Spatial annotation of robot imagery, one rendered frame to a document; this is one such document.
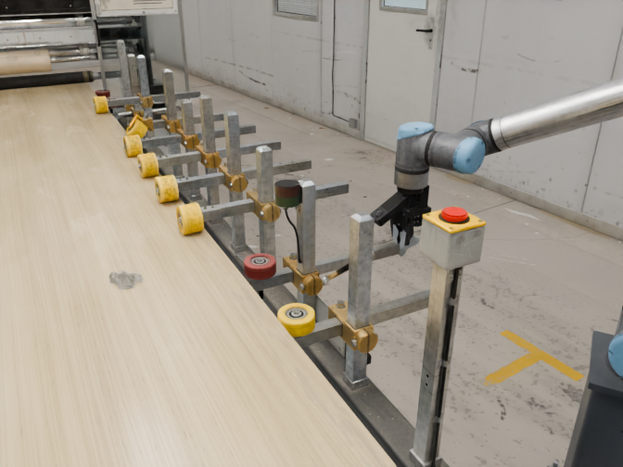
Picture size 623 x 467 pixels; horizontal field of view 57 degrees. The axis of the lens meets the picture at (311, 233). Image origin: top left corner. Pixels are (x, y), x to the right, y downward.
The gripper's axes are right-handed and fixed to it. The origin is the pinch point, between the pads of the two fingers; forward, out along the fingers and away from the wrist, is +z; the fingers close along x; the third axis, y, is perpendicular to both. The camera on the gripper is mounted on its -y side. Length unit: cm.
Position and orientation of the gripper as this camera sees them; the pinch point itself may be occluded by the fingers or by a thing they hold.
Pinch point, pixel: (399, 252)
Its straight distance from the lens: 164.4
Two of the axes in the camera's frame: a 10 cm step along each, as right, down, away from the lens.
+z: 0.0, 9.0, 4.4
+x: -4.6, -3.9, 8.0
